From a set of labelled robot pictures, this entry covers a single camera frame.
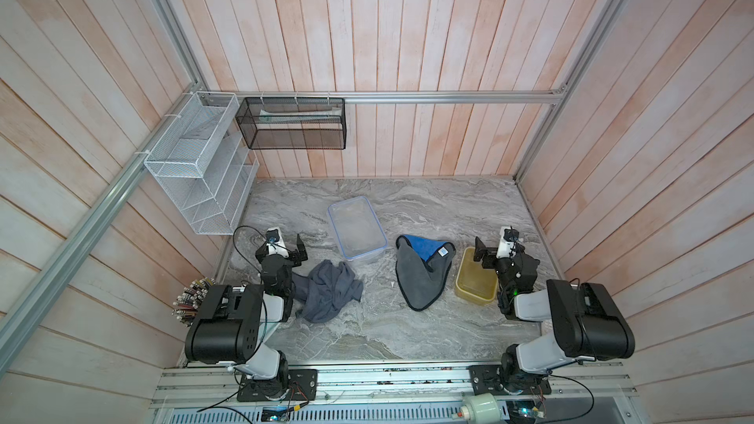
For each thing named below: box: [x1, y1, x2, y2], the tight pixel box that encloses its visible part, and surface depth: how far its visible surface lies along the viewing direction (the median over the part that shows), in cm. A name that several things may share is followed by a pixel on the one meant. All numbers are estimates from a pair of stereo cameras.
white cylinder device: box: [460, 392, 502, 424], surface depth 65 cm
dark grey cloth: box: [291, 259, 364, 324], surface depth 87 cm
